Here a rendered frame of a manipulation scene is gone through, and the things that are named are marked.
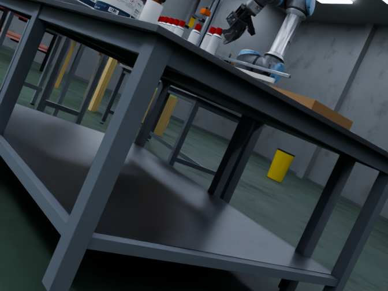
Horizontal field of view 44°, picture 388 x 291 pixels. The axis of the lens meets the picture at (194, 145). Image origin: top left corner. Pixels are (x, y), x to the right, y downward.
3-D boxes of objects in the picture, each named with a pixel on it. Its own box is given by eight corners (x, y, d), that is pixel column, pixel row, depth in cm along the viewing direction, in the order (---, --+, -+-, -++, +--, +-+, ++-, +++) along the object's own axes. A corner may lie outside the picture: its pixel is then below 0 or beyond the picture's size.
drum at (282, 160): (272, 179, 907) (284, 150, 903) (261, 173, 939) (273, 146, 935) (286, 185, 924) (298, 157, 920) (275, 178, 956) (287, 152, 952)
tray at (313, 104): (255, 91, 194) (259, 82, 193) (293, 111, 210) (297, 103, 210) (310, 110, 171) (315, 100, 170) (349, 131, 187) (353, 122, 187)
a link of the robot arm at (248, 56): (235, 73, 273) (245, 51, 273) (256, 81, 267) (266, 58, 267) (228, 67, 262) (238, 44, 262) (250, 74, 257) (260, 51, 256)
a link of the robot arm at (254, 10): (259, 2, 229) (265, 11, 224) (253, 8, 231) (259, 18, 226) (249, -6, 224) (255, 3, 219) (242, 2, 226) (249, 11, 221)
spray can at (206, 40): (191, 61, 249) (207, 24, 248) (198, 65, 253) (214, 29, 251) (197, 63, 245) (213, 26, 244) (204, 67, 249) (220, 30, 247)
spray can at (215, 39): (197, 63, 244) (213, 25, 242) (204, 67, 247) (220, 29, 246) (203, 64, 240) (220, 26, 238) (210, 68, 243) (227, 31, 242)
